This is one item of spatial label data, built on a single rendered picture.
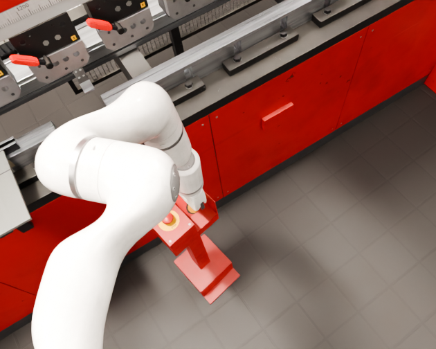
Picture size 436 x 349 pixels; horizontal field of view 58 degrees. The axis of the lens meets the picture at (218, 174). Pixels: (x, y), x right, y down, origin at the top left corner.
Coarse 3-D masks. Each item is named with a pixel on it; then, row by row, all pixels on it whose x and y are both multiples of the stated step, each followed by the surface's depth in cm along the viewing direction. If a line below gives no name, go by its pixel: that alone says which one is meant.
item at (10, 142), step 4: (12, 136) 121; (8, 140) 121; (12, 140) 121; (16, 140) 123; (0, 144) 120; (4, 144) 121; (8, 144) 120; (12, 144) 120; (16, 144) 120; (0, 148) 119; (4, 148) 119; (8, 148) 120; (12, 148) 121; (16, 148) 122; (8, 152) 121
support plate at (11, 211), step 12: (0, 156) 118; (0, 168) 116; (0, 180) 114; (12, 180) 114; (0, 192) 112; (12, 192) 112; (0, 204) 111; (12, 204) 110; (24, 204) 110; (0, 216) 109; (12, 216) 109; (24, 216) 108; (0, 228) 107; (12, 228) 107
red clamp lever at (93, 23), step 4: (88, 20) 96; (92, 20) 96; (96, 20) 97; (100, 20) 98; (88, 24) 96; (92, 24) 96; (96, 24) 97; (100, 24) 97; (104, 24) 98; (108, 24) 99; (112, 24) 101; (116, 24) 102; (96, 28) 98; (100, 28) 98; (104, 28) 99; (108, 28) 99; (112, 28) 100; (116, 28) 101; (120, 28) 101; (120, 32) 102; (124, 32) 102
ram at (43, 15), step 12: (0, 0) 84; (12, 0) 86; (24, 0) 87; (72, 0) 93; (84, 0) 95; (0, 12) 86; (36, 12) 91; (48, 12) 92; (60, 12) 94; (12, 24) 90; (24, 24) 91; (36, 24) 93; (0, 36) 90
